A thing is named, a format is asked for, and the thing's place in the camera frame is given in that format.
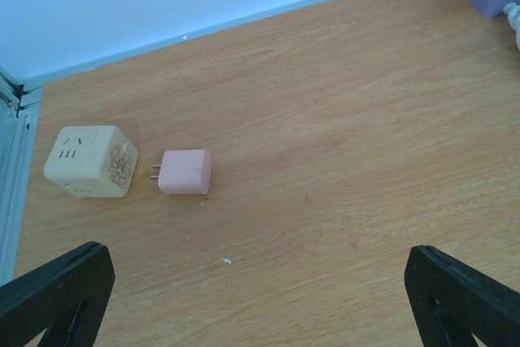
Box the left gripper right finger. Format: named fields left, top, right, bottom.
left=404, top=245, right=519, bottom=346

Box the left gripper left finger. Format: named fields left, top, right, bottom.
left=1, top=241, right=115, bottom=346

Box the beige cube socket adapter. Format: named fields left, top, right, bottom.
left=44, top=125, right=138, bottom=197

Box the pink plug adapter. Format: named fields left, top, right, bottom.
left=150, top=149, right=212, bottom=195

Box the left aluminium corner post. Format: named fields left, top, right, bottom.
left=1, top=69, right=42, bottom=285

